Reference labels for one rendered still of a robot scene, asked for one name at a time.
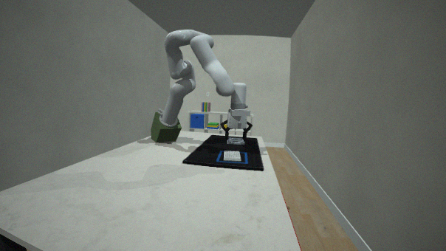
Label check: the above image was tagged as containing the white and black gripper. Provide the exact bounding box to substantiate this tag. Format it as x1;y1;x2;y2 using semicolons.
221;109;253;140

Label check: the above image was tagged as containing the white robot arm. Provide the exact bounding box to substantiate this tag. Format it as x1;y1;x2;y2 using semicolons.
158;30;250;127

